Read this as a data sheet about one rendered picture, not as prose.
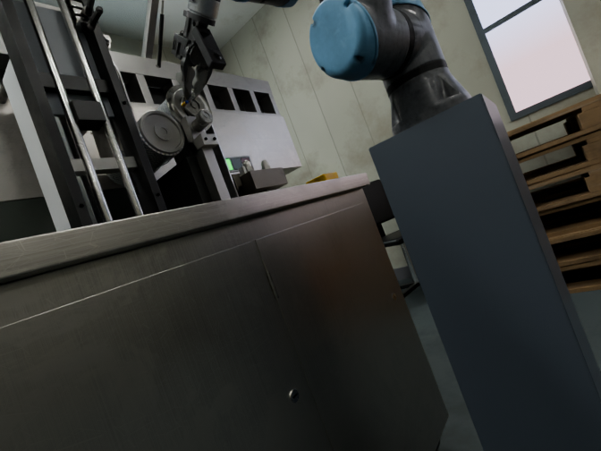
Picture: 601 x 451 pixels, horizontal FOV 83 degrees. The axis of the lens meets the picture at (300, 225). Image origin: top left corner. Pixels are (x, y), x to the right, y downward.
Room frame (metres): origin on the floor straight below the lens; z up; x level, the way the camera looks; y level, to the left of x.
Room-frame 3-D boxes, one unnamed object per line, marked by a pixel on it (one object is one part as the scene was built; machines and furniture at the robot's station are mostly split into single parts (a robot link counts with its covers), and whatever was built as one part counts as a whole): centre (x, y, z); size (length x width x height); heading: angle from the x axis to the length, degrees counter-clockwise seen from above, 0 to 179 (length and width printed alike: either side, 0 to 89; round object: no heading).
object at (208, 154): (0.93, 0.17, 1.05); 0.06 x 0.05 x 0.31; 52
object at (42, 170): (0.82, 0.51, 1.17); 0.34 x 0.05 x 0.54; 52
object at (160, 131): (0.97, 0.35, 1.18); 0.26 x 0.12 x 0.12; 52
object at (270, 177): (1.23, 0.19, 1.00); 0.40 x 0.16 x 0.06; 52
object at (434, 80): (0.65, -0.31, 0.95); 0.15 x 0.15 x 0.10
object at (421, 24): (0.65, -0.30, 1.07); 0.13 x 0.12 x 0.14; 129
